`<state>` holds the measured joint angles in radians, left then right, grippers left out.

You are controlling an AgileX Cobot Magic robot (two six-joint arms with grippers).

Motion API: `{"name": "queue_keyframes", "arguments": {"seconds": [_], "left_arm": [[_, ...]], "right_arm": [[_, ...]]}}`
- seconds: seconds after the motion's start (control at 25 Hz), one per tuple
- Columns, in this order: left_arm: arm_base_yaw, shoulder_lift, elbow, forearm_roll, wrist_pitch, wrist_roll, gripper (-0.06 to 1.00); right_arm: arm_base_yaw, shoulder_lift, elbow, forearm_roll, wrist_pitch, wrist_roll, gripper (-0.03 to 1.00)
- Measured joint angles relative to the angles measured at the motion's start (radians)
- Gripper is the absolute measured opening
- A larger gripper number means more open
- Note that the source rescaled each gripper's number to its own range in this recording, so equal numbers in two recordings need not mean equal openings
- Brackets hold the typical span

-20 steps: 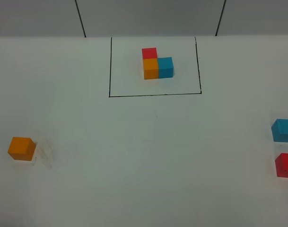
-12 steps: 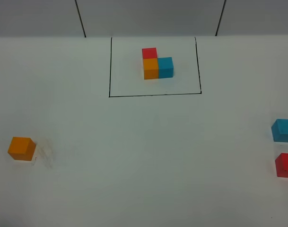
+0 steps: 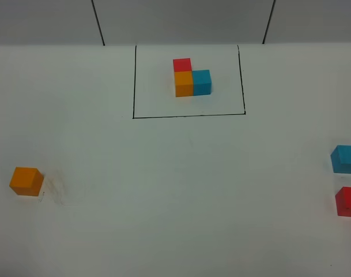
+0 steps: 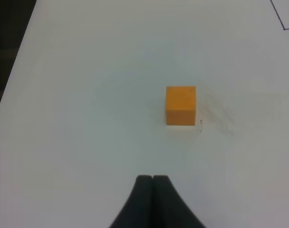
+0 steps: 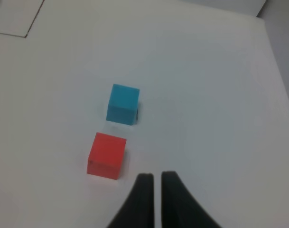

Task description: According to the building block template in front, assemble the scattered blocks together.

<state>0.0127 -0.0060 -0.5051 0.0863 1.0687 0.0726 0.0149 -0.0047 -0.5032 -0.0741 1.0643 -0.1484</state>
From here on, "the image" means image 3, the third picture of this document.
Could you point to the blue template block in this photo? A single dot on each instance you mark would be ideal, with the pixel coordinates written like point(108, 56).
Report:
point(202, 83)

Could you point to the red template block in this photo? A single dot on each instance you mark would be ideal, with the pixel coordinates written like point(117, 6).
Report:
point(182, 65)

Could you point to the orange template block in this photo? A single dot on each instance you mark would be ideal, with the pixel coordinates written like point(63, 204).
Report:
point(184, 85)

